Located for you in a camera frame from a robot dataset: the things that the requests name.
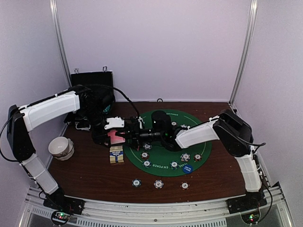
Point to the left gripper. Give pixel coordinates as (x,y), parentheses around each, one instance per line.
(100,137)

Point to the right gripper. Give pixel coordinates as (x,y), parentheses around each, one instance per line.
(134,134)

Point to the red-backed card deck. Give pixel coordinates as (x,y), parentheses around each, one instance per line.
(114,139)

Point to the green chip mat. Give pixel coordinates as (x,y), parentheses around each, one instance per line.
(147,163)
(173,165)

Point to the green chip stack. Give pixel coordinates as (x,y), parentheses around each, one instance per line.
(136,183)

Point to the blue white chip stack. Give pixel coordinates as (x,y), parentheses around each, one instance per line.
(158,184)

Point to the blue small blind button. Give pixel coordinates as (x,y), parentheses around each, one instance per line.
(187,169)

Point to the red black chip stack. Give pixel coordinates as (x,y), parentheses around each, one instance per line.
(184,185)

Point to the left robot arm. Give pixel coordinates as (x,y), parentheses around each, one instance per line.
(22,120)

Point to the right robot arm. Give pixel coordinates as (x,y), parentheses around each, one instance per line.
(234,133)

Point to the gold card box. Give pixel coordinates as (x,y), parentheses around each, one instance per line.
(116,154)

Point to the teal chips in case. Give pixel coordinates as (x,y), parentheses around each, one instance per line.
(107,109)

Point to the scalloped white bowl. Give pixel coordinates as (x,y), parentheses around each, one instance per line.
(67,154)

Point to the round green poker mat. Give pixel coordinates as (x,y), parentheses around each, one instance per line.
(161,158)

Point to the white ceramic bowl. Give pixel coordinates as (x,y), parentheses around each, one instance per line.
(58,145)

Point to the black poker case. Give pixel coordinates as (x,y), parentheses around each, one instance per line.
(94,80)

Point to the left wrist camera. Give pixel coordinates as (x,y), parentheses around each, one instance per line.
(114,122)

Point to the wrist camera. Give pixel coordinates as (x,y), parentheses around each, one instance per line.
(161,121)
(114,122)

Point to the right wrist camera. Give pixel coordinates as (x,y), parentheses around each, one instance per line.
(161,121)

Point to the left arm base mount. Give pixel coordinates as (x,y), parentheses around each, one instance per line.
(67,204)

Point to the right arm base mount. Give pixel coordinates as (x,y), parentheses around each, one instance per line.
(244,203)

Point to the aluminium front rail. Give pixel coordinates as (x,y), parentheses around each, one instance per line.
(211,213)

